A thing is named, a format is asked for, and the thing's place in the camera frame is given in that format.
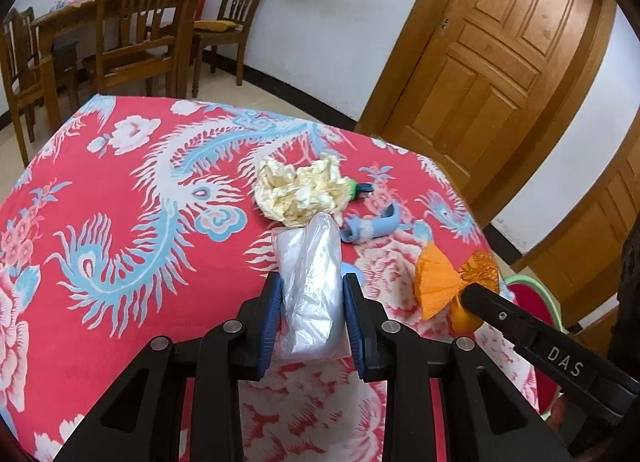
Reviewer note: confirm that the curved blue plastic piece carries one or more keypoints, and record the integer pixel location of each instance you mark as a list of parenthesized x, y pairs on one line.
[(372, 229)]

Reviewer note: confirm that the red basin with green rim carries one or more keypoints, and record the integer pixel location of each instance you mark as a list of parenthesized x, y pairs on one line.
[(530, 299)]

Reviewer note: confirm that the clear plastic bag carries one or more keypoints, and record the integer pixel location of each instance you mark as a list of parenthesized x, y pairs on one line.
[(310, 287)]

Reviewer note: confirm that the light blue round lid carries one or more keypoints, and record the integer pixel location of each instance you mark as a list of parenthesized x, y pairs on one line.
[(352, 272)]

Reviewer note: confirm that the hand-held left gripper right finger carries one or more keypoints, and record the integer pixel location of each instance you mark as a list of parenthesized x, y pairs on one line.
[(356, 332)]

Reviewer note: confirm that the dark wooden dining table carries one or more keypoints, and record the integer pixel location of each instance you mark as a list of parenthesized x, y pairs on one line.
[(65, 17)]

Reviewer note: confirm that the small green plastic piece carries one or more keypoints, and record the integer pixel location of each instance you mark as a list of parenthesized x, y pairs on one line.
[(354, 188)]

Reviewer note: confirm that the cream paper ball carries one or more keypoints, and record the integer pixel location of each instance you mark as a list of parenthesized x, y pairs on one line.
[(300, 189)]

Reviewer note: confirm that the yellow seat cushion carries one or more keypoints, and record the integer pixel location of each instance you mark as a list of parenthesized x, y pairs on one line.
[(215, 25)]

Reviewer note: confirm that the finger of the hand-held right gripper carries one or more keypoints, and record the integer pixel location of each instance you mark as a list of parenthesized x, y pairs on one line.
[(495, 314)]

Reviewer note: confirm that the orange snack wrapper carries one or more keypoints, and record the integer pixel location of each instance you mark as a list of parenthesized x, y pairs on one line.
[(435, 282)]

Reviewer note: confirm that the red floral tablecloth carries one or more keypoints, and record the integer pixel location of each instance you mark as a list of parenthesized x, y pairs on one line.
[(100, 182)]

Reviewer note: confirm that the wooden panel door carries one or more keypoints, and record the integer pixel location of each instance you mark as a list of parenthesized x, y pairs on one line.
[(500, 52), (590, 222)]

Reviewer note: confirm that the pink and blue packets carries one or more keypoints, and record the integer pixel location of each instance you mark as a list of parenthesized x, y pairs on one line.
[(67, 2)]

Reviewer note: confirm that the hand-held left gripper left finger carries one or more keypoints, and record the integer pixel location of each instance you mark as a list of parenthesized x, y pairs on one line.
[(271, 327)]

